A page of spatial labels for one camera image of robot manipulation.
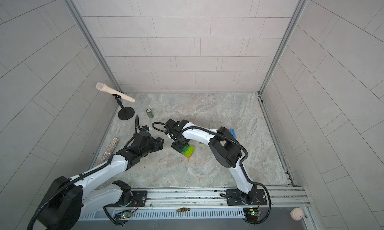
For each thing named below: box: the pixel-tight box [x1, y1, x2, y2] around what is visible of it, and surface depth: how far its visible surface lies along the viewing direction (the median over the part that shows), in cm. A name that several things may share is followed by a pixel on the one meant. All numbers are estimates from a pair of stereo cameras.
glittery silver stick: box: [99, 137, 120, 165], surface depth 87 cm
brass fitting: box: [176, 207, 191, 212], surface depth 69 cm
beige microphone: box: [95, 82, 136, 103], surface depth 87 cm
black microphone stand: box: [112, 94, 135, 121], surface depth 104 cm
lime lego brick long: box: [184, 145, 195, 159], surface depth 86 cm
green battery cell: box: [146, 108, 154, 119], surface depth 101 cm
